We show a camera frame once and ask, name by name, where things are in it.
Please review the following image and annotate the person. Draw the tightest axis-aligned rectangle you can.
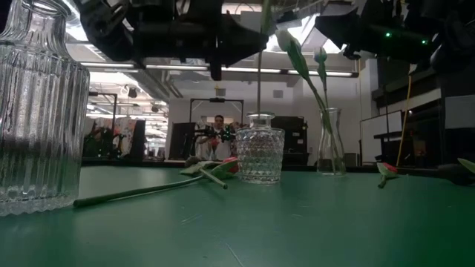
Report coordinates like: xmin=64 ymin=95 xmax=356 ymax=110
xmin=195 ymin=113 xmax=238 ymax=161

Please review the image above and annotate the slim smooth glass vase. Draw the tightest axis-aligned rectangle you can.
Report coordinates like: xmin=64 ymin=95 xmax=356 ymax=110
xmin=316 ymin=107 xmax=348 ymax=176

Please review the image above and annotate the whiteboard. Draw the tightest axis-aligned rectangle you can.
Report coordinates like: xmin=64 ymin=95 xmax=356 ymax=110
xmin=359 ymin=110 xmax=404 ymax=164

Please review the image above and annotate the yellow cable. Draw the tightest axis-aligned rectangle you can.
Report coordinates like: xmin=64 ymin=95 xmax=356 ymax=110
xmin=395 ymin=73 xmax=413 ymax=167

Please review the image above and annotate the background robot workstation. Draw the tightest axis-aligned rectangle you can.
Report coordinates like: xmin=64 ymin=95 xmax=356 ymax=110
xmin=82 ymin=91 xmax=148 ymax=161

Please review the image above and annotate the ribbed clear glass vase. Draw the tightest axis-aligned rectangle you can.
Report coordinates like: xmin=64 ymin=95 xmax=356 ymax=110
xmin=0 ymin=0 xmax=91 ymax=217

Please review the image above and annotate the black standing panel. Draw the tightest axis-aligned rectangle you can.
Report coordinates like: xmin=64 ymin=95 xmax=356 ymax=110
xmin=168 ymin=122 xmax=197 ymax=160

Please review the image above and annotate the green table mat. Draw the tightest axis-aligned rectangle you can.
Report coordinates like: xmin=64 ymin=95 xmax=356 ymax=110
xmin=0 ymin=165 xmax=475 ymax=267

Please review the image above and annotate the ceiling light strip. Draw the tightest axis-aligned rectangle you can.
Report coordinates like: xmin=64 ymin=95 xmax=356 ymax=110
xmin=81 ymin=62 xmax=359 ymax=78

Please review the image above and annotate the diamond pattern glass vase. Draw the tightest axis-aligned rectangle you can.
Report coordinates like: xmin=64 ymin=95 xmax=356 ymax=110
xmin=235 ymin=111 xmax=286 ymax=185

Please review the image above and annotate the black cabinet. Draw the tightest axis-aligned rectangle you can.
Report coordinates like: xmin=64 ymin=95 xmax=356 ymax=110
xmin=270 ymin=115 xmax=309 ymax=165

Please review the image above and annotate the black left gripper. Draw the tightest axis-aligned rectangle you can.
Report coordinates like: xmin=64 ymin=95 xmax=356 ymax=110
xmin=128 ymin=0 xmax=269 ymax=82

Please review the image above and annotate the black gantry frame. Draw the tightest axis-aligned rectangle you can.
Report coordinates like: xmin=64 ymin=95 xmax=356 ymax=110
xmin=189 ymin=97 xmax=245 ymax=125

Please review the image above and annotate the red tulip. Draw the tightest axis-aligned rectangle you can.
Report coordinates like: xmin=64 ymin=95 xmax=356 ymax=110
xmin=376 ymin=162 xmax=399 ymax=189
xmin=255 ymin=0 xmax=275 ymax=119
xmin=73 ymin=156 xmax=240 ymax=208

